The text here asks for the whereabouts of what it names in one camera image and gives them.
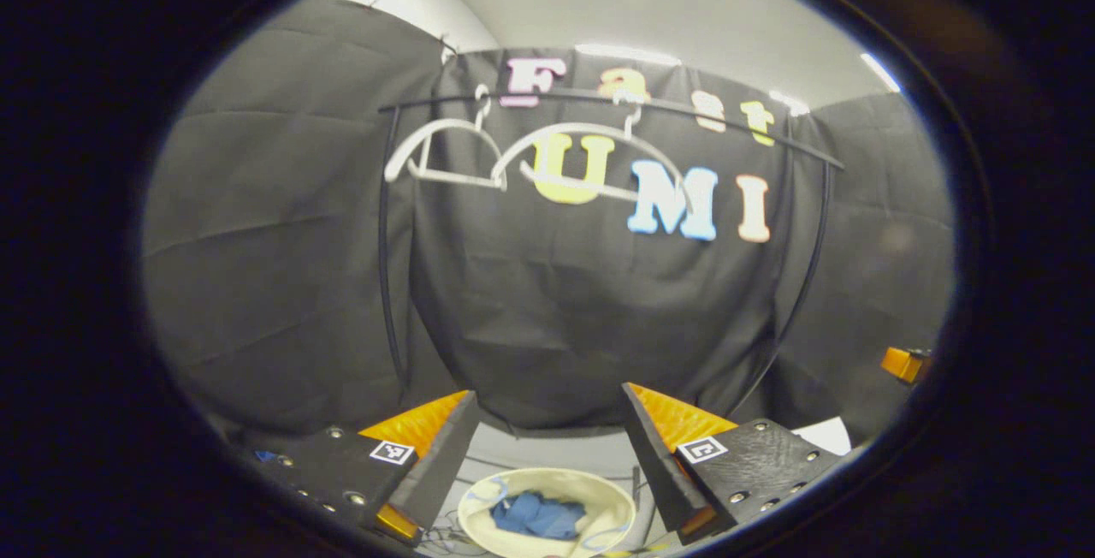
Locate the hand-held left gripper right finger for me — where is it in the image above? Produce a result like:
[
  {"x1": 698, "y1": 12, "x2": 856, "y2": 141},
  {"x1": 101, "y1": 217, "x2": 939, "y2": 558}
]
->
[{"x1": 620, "y1": 382, "x2": 848, "y2": 546}]

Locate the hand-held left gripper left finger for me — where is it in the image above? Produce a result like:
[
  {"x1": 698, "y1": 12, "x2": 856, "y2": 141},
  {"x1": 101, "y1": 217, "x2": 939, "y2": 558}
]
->
[{"x1": 244, "y1": 389, "x2": 482, "y2": 546}]

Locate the beige laundry hamper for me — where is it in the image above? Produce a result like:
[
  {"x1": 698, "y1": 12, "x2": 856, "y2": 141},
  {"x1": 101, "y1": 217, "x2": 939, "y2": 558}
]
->
[{"x1": 457, "y1": 467, "x2": 639, "y2": 558}]

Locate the blue corduroy jacket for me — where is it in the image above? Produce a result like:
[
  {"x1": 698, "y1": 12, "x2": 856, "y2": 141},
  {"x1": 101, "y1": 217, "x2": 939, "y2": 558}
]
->
[{"x1": 489, "y1": 490, "x2": 589, "y2": 541}]

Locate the black metal clothes rack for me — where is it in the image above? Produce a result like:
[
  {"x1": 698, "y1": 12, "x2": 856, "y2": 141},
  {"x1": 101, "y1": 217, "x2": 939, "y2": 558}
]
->
[{"x1": 376, "y1": 85, "x2": 848, "y2": 410}]

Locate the white plastic clothes hanger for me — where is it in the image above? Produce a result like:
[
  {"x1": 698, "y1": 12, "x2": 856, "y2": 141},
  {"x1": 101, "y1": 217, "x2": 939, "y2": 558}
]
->
[
  {"x1": 382, "y1": 83, "x2": 508, "y2": 193},
  {"x1": 488, "y1": 87, "x2": 696, "y2": 216}
]

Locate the white paper sheet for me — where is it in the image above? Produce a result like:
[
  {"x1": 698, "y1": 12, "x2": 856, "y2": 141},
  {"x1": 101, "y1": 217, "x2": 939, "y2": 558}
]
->
[{"x1": 790, "y1": 417, "x2": 853, "y2": 457}]

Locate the black backdrop cloth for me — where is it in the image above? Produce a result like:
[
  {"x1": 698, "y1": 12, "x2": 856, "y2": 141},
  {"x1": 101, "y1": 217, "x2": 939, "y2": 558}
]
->
[{"x1": 141, "y1": 0, "x2": 956, "y2": 441}]

